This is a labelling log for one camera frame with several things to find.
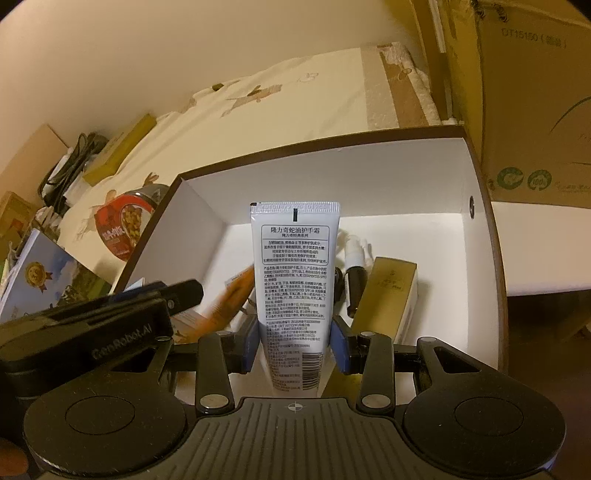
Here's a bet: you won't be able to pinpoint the cardboard sheet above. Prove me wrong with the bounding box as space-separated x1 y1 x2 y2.
0 123 70 197

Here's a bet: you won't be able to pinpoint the olive flat box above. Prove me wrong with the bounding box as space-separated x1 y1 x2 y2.
83 113 158 186

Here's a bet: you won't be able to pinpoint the orange packet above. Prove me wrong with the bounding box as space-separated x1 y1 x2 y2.
178 263 257 346

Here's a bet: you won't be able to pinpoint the cream printed bedsheet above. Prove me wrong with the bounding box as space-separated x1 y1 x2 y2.
28 41 446 278

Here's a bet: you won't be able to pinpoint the blue printed carton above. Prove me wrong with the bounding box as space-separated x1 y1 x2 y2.
0 228 112 324

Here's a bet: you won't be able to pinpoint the black cables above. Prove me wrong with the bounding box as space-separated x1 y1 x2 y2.
39 132 110 205

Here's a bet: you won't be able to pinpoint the brown box with white inside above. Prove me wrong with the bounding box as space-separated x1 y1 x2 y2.
111 124 509 398

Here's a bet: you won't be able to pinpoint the person's left hand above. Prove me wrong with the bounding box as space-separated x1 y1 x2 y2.
0 438 28 478

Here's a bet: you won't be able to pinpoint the white hand cream tube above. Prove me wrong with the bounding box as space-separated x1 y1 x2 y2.
249 200 342 398

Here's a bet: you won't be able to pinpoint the small cardboard box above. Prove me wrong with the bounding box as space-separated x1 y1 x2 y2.
0 191 40 228

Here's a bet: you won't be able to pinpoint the red round snack tin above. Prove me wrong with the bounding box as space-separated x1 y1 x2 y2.
94 184 172 262

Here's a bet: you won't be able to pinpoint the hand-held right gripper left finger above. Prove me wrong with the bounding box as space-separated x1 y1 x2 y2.
95 316 260 415

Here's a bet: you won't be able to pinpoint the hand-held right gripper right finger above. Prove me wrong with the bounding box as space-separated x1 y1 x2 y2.
330 318 499 413

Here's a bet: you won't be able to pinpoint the tall cardboard panel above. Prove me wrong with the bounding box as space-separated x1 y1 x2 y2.
410 0 463 124

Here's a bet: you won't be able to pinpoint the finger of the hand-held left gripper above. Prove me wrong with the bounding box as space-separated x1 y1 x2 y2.
111 279 205 318

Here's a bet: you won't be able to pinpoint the gold carton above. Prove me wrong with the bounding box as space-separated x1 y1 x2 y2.
348 257 420 346

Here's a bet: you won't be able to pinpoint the large cardboard box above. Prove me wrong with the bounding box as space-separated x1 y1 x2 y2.
443 0 591 209

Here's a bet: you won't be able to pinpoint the dark bottle with white pump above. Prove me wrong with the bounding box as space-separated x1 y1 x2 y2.
342 233 371 319

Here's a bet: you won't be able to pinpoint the white wooden side table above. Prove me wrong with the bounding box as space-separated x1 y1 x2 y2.
489 200 591 343

